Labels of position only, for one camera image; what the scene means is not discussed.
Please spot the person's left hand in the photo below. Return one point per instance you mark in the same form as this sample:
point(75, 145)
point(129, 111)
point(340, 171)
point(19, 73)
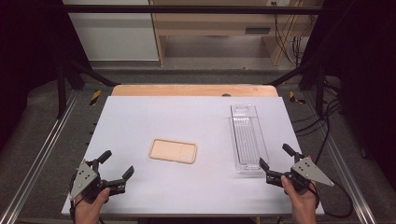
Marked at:
point(88, 211)

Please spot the clear plastic tray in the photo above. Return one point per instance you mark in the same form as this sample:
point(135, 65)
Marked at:
point(247, 140)

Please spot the white cabinet panel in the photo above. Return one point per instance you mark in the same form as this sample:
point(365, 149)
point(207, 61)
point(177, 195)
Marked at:
point(115, 37)

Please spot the grey desk label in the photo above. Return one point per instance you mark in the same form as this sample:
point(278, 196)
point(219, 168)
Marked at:
point(257, 30)

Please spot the yellow black tape marker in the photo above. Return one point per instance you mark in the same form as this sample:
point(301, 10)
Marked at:
point(294, 98)
point(95, 97)

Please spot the aluminium floor rail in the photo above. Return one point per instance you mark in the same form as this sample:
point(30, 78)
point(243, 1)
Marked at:
point(37, 161)
point(345, 168)

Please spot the black curtain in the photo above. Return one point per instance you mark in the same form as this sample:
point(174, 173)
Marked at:
point(364, 77)
point(28, 62)

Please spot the person's right hand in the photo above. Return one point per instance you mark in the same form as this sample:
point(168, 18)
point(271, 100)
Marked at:
point(303, 205)

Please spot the wooden desk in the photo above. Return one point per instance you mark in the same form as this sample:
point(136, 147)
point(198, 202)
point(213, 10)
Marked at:
point(211, 23)

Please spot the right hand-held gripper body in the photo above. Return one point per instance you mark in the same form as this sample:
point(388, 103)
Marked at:
point(309, 171)

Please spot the beige phone case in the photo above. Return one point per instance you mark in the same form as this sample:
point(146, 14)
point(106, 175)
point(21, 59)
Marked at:
point(172, 151)

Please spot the white table sheet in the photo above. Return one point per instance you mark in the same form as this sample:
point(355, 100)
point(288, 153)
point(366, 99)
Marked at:
point(186, 186)

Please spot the black frame strut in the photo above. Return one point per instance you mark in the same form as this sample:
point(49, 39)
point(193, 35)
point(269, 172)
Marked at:
point(299, 73)
point(90, 74)

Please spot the black horizontal frame bar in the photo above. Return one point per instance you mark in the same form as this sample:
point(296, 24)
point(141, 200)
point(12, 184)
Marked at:
point(186, 9)

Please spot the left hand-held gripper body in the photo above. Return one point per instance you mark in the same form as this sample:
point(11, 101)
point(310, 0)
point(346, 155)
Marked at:
point(83, 179)

